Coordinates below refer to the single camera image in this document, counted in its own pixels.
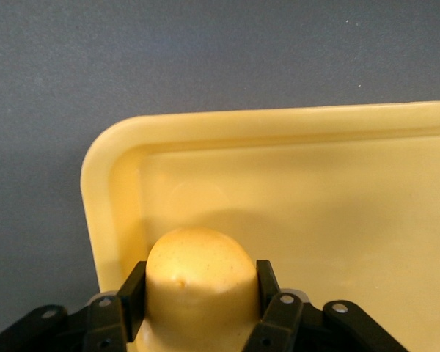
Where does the yellow potato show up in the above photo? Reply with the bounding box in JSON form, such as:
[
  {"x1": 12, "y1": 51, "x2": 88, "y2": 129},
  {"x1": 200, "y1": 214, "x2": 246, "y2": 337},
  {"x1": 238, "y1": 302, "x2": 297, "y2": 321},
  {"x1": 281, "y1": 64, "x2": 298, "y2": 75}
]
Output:
[{"x1": 135, "y1": 226, "x2": 262, "y2": 352}]

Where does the yellow plastic tray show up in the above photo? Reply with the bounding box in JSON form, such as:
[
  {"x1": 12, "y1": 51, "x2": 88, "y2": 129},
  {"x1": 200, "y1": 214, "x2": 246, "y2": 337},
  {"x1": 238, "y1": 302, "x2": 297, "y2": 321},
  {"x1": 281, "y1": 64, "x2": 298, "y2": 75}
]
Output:
[{"x1": 81, "y1": 100, "x2": 440, "y2": 352}]

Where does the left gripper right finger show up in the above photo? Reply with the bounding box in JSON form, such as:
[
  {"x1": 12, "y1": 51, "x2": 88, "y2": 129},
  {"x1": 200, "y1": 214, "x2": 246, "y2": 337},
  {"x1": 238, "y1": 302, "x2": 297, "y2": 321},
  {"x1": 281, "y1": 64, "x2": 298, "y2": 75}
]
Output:
[{"x1": 241, "y1": 258, "x2": 408, "y2": 352}]

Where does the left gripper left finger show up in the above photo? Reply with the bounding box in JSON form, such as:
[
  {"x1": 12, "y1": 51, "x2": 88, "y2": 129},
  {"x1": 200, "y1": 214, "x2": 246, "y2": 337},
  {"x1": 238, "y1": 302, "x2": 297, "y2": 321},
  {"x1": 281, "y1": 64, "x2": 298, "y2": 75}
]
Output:
[{"x1": 0, "y1": 260, "x2": 148, "y2": 352}]

